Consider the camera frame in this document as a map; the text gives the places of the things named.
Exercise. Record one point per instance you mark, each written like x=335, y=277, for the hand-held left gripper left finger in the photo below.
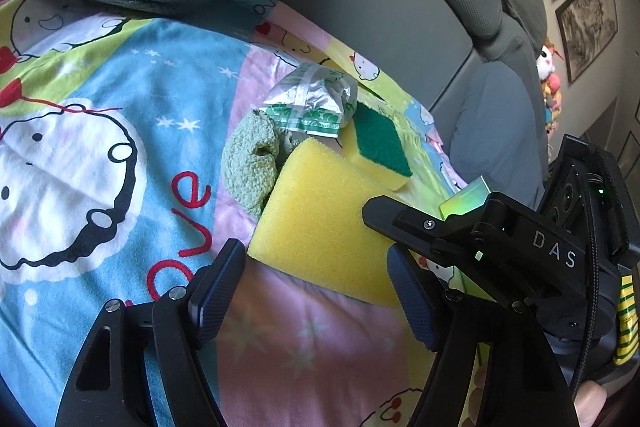
x=215, y=292

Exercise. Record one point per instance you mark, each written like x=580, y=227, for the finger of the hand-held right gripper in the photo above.
x=410, y=222

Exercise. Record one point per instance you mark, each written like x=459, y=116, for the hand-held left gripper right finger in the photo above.
x=415, y=302

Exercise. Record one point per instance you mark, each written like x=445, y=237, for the holographic green box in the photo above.
x=465, y=202

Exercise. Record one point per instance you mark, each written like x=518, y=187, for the large yellow sponge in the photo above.
x=315, y=227

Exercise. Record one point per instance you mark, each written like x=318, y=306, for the person's right hand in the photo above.
x=592, y=407

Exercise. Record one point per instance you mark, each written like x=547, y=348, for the green yellow scouring sponge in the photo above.
x=382, y=139

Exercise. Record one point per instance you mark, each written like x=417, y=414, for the smooth grey cushion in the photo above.
x=490, y=122

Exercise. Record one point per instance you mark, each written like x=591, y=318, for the pale green knitted cloth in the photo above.
x=245, y=167

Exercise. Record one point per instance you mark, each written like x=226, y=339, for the silver foil packet green print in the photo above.
x=310, y=99

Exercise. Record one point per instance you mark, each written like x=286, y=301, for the pile of plush toys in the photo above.
x=550, y=82

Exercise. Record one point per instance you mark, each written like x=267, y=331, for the cartoon printed blanket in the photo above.
x=125, y=107

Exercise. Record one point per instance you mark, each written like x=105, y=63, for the grey sofa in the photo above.
x=350, y=7

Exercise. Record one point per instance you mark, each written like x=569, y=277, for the framed landscape picture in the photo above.
x=585, y=22

